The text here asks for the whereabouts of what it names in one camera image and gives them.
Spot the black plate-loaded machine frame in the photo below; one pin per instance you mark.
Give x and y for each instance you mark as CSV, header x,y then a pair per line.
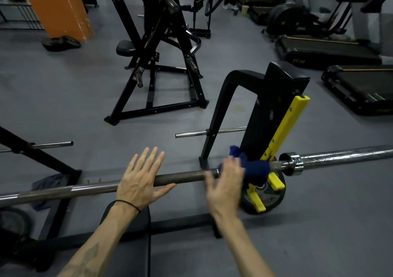
x,y
199,33

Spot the small black weight plate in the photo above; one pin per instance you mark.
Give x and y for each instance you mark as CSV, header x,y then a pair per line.
x,y
72,41
52,44

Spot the black and red lever machine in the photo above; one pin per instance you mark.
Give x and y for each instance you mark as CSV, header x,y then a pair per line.
x,y
126,47

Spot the blue cleaning cloth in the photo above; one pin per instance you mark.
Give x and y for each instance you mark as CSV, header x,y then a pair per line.
x,y
256,169

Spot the black padded bench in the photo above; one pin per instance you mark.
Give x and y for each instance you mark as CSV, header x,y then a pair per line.
x,y
132,243

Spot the person's right hand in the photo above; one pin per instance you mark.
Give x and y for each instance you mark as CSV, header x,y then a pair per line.
x,y
224,190

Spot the metal spring collar clip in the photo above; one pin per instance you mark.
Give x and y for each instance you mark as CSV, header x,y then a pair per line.
x,y
93,181

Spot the person's right forearm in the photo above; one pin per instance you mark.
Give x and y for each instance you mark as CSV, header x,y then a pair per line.
x,y
242,249

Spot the steel barbell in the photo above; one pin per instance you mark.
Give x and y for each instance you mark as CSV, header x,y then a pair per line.
x,y
344,155

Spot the person's left hand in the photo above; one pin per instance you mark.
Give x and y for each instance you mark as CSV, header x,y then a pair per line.
x,y
138,184

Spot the yellow bar hook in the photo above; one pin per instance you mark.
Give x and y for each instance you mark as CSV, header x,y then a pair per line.
x,y
291,117

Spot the grey cloth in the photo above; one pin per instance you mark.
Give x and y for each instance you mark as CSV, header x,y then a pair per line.
x,y
46,184

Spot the wide orange pillar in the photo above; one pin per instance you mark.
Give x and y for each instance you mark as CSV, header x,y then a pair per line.
x,y
55,6

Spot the black weight plate white lettering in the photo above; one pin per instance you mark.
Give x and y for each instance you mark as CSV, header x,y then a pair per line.
x,y
273,198

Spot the black bench press rack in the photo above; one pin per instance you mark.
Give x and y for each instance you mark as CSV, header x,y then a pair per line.
x,y
276,101

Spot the black grip-hole weight plate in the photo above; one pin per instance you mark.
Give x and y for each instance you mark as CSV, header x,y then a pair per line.
x,y
12,221

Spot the person's left forearm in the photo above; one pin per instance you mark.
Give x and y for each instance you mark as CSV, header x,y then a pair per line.
x,y
98,243

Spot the pale bucket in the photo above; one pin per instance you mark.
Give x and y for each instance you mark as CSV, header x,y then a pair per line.
x,y
244,10

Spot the black elliptical trainer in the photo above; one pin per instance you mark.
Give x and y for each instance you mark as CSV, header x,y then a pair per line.
x,y
285,17

